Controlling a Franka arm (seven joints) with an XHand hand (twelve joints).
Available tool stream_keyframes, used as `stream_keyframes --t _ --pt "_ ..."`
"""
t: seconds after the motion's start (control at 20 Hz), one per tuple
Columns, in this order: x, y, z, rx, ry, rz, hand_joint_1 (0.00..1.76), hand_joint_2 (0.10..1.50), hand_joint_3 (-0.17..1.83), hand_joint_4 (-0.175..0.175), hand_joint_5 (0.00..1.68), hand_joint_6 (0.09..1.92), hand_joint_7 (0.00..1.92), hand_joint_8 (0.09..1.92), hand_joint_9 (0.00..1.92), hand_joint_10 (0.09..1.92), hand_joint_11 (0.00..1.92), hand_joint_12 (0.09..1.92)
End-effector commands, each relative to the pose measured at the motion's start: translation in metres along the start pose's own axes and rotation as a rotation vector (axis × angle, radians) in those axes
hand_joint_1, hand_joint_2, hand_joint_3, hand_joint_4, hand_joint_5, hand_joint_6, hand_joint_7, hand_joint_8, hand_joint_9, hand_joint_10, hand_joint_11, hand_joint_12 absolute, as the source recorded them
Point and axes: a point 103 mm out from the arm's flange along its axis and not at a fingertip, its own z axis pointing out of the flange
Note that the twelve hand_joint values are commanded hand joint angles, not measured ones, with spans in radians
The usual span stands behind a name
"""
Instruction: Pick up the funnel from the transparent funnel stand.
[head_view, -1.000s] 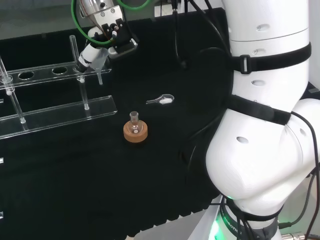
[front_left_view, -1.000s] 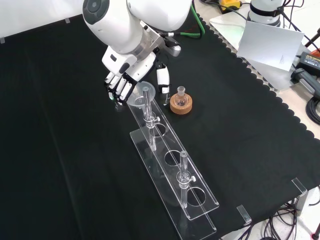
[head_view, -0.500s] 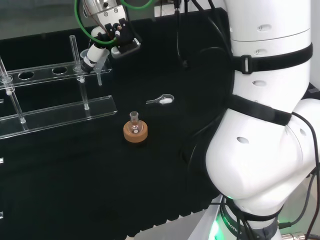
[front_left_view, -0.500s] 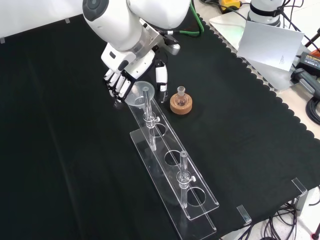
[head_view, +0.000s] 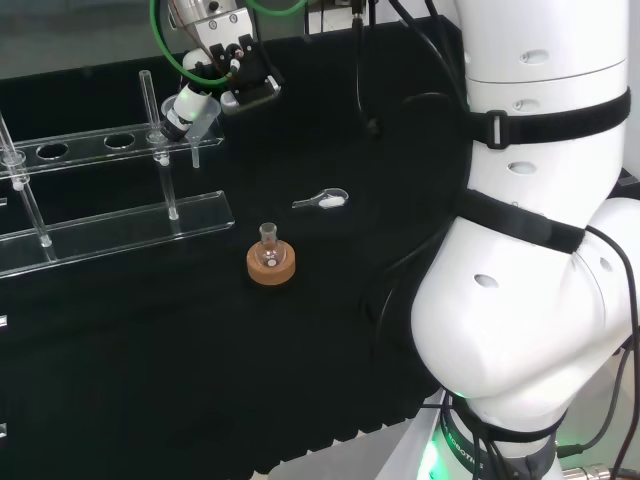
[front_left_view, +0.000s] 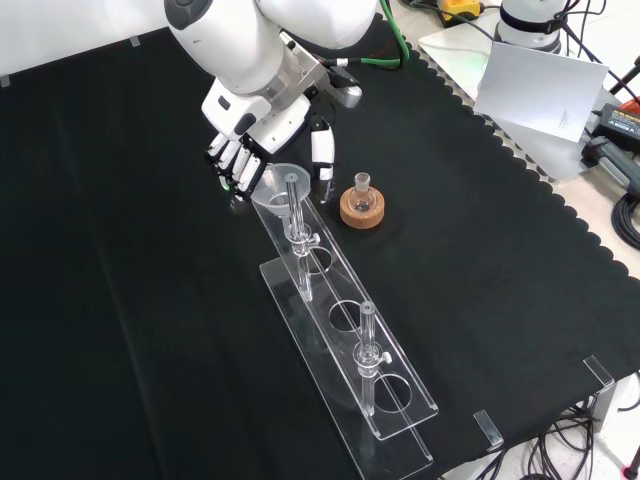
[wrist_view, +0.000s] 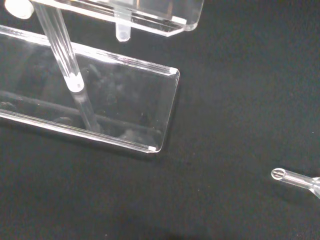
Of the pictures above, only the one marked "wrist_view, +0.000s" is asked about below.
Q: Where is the clear acrylic funnel stand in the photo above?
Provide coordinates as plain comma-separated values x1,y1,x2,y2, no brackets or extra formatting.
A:
0,0,205,154

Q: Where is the black bench cloth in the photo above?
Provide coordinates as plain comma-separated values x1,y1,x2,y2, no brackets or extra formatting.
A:
0,0,320,240

